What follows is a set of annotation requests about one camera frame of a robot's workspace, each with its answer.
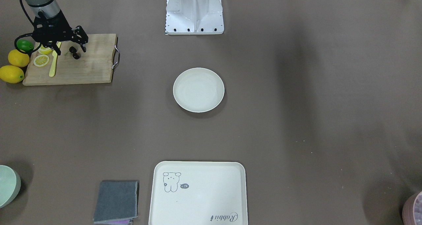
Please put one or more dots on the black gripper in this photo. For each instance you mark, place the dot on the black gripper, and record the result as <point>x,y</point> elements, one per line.
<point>61,25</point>

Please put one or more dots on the dark red cherry pair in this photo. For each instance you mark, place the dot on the dark red cherry pair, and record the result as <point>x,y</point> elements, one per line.
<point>74,52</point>

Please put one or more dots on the cream round plate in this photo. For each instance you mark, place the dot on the cream round plate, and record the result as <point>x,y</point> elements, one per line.
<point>198,90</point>

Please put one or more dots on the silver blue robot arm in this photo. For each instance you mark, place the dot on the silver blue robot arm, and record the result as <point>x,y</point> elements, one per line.
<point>50,7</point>

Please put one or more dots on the cream rectangular tray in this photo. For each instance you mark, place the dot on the cream rectangular tray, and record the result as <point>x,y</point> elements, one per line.
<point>199,193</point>

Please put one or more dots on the bamboo cutting board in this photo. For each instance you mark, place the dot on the bamboo cutting board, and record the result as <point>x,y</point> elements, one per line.
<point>94,66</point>

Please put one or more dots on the yellow plastic knife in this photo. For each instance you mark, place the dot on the yellow plastic knife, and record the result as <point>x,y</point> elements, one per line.
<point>52,71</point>

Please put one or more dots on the lemon slice upper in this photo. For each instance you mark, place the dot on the lemon slice upper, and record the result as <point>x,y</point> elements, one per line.
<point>45,50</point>

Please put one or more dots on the lemon slice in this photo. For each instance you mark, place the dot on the lemon slice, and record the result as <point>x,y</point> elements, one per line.
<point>45,50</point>
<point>41,60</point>

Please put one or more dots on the lemon slice lower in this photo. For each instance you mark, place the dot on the lemon slice lower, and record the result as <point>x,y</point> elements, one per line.
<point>41,60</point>

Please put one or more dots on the green lime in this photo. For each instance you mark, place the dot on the green lime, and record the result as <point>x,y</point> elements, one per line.
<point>24,45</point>

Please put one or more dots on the yellow lemon far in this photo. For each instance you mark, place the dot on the yellow lemon far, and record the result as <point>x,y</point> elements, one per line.
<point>18,59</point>

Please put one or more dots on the yellow lemon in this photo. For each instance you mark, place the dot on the yellow lemon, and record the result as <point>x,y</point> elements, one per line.
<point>11,74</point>
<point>18,59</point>

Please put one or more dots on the yellow lemon near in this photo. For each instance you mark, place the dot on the yellow lemon near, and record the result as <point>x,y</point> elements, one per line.
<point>11,74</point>

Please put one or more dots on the mint green bowl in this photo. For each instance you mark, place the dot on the mint green bowl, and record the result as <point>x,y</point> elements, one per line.
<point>10,184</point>

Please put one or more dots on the grey folded cloth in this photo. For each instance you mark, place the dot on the grey folded cloth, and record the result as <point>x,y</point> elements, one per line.
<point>116,203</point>

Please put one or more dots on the pink bowl of ice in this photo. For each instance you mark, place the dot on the pink bowl of ice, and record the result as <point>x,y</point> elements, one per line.
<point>412,210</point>

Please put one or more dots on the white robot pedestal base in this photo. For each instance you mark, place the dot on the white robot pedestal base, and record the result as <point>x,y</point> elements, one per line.
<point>194,17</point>

